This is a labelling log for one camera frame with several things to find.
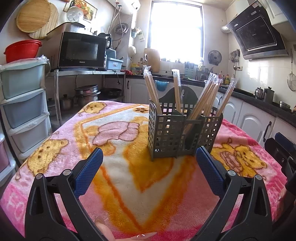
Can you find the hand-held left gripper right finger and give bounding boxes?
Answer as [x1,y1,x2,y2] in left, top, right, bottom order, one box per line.
[193,146,274,241]

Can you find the hanging kitchen utensils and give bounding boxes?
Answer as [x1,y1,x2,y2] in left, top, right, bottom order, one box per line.
[230,49,241,71]

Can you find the black kitchen countertop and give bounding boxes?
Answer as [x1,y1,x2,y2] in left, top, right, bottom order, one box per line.
[125,73,296,129]

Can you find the black range hood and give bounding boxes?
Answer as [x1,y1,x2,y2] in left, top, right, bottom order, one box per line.
[225,0,290,60]

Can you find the small steel pot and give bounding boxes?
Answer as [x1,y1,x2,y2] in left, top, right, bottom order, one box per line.
[60,94,74,109]

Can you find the small wall fan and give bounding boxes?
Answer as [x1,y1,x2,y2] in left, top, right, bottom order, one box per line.
[208,50,223,66]

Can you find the coiled grey hose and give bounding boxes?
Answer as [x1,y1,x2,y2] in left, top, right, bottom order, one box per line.
[114,23,129,34]

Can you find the teal knife rack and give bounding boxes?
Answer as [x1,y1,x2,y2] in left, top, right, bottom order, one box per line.
[184,61,197,77]

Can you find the grey plastic utensil holder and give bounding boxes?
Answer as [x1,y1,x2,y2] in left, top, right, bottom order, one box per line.
[147,85,224,162]

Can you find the pile of chopsticks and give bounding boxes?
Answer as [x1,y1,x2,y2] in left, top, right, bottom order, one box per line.
[143,66,238,137]

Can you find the wooden cutting board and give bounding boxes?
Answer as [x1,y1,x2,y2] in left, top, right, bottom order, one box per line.
[144,48,161,72]

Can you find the fruit wall poster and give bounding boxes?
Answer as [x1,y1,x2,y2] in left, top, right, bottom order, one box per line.
[63,0,95,23]

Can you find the hanging wire strainer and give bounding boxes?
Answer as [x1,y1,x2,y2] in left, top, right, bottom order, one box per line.
[287,52,296,91]

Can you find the row of condiment bottles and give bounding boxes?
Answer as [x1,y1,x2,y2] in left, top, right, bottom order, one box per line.
[217,71,232,85]

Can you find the white water heater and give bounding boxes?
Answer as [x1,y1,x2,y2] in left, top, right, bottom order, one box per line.
[106,0,142,15]

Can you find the black microwave oven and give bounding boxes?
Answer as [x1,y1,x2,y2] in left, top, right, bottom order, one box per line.
[58,32,108,70]

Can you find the red plastic basin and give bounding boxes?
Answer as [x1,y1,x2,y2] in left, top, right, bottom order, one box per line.
[3,40,43,63]

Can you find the black wok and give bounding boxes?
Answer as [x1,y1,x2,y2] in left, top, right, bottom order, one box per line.
[100,88,122,97]

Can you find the person's right hand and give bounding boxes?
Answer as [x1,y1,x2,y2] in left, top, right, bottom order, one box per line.
[276,189,289,209]

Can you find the black electric kettle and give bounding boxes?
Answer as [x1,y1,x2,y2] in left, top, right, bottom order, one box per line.
[97,33,113,50]

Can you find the round bamboo tray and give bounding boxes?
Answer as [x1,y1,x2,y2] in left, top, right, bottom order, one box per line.
[16,0,53,33]

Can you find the blue plastic crate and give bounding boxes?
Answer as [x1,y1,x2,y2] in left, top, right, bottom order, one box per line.
[106,58,124,71]

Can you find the yellow countertop containers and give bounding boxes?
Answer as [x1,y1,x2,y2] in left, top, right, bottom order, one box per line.
[131,62,144,75]

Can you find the pink printed blanket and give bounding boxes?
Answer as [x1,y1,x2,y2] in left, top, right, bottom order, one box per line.
[0,100,289,241]

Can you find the metal kitchen rack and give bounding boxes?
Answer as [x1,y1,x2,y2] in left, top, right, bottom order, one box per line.
[45,69,127,127]

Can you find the white lower kitchen cabinets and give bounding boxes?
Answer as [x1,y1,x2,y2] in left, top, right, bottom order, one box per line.
[125,77,296,149]

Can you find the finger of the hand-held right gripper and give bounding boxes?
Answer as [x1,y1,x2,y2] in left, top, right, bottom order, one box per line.
[264,137,290,168]
[275,132,296,154]

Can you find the white upper cabinet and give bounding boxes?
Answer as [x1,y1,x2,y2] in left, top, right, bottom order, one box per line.
[231,0,296,26]

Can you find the round straw mat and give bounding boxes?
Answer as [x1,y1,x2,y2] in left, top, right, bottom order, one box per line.
[29,3,60,40]

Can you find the blue plastic basket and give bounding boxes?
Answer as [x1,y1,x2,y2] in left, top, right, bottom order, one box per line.
[155,80,168,91]

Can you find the dark metal pot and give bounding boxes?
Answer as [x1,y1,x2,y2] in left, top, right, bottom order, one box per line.
[263,87,275,104]

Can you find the white plastic dome cover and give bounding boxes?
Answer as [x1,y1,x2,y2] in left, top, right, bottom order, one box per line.
[67,6,84,23]

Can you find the pastel plastic drawer cabinet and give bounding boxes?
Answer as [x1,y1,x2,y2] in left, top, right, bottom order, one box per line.
[0,58,53,161]
[0,134,16,186]

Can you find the steel steamer pot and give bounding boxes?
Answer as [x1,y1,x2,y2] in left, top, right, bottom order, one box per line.
[74,85,101,106]

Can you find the window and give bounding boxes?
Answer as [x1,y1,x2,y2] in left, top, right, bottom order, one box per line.
[147,0,205,62]

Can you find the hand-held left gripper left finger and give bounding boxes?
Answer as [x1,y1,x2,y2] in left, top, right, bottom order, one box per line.
[24,148,105,241]

